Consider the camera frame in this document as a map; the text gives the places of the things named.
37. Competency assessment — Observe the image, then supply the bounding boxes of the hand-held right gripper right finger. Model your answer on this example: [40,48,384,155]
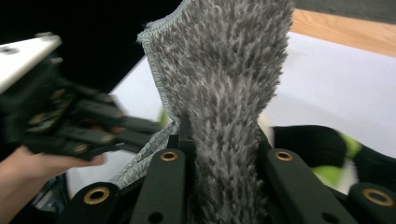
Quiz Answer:
[256,124,275,153]

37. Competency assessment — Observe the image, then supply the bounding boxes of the pale table mat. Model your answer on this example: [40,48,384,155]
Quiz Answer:
[66,31,396,200]

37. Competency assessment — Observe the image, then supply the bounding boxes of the wooden table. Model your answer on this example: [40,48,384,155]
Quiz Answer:
[290,8,396,58]

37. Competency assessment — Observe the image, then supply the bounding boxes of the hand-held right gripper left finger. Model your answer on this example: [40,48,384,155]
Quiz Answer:
[167,113,197,157]

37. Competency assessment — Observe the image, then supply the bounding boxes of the grey fluffy cloth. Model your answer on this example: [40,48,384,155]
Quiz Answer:
[110,0,295,224]

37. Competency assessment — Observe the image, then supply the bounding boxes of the panda plush toy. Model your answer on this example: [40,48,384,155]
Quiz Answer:
[158,106,396,195]

